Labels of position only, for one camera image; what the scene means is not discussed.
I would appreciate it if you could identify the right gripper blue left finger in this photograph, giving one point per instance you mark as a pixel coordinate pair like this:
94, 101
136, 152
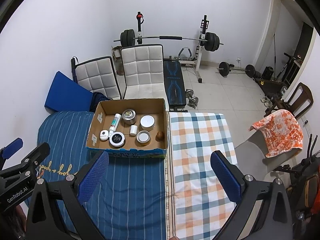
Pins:
90, 175

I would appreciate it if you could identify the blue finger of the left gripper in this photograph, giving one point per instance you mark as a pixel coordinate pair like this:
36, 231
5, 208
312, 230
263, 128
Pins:
8, 151
29, 165

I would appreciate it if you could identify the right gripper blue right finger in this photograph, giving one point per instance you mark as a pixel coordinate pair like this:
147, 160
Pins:
229, 176

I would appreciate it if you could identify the white oval case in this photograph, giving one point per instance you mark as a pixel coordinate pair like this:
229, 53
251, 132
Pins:
104, 135

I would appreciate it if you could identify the white round black-top compact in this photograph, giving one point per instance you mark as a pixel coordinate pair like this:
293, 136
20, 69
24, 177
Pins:
116, 139

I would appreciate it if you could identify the small white cylinder bottle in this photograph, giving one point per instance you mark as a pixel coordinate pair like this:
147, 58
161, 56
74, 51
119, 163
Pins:
133, 130

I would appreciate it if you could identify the grey tape roll tin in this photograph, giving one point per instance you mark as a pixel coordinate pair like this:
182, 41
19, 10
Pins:
143, 137

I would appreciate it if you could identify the white green tube bottle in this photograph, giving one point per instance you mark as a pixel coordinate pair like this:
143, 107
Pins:
114, 124

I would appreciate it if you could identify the silver round tin can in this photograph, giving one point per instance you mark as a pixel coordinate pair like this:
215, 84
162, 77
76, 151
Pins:
129, 116

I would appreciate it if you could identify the brown walnut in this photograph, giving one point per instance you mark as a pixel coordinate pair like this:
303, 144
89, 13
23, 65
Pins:
160, 136

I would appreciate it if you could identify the large white jar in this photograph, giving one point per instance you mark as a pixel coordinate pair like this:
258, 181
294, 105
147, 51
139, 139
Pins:
147, 122

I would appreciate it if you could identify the plaid checked quilt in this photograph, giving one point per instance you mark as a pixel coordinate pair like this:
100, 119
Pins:
201, 207

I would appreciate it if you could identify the grey chair under cloth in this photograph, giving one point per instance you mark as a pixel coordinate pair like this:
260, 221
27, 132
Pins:
252, 159

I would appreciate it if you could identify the blue striped bed cover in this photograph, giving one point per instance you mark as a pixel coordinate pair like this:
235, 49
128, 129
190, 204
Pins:
129, 200

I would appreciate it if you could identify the blue foam cushion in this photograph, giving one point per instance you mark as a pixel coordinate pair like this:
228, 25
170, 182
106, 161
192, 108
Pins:
66, 95

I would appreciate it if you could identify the orange white floral cloth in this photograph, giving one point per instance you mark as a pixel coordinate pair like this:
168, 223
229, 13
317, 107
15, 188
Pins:
281, 132

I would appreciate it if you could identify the open cardboard milk box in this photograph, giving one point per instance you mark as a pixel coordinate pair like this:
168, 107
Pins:
104, 115

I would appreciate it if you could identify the left white padded chair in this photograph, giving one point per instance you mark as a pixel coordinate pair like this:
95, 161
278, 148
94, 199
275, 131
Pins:
97, 75

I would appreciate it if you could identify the white padded chair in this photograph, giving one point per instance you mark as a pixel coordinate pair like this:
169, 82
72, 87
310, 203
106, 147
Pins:
143, 71
97, 75

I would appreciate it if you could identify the chrome dumbbell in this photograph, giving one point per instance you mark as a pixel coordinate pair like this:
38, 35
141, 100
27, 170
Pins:
192, 100

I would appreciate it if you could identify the brown wooden chair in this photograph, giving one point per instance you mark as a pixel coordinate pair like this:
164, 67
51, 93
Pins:
301, 95

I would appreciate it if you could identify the floor barbell with plates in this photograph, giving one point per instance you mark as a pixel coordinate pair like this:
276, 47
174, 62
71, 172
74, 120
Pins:
225, 69

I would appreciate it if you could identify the black blue weight bench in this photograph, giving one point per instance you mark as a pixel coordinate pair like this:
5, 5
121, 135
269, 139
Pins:
174, 85

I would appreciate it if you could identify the right white padded chair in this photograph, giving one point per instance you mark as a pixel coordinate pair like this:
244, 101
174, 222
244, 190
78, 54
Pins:
143, 71

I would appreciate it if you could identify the barbell on rack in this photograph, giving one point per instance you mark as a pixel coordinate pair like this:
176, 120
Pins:
206, 41

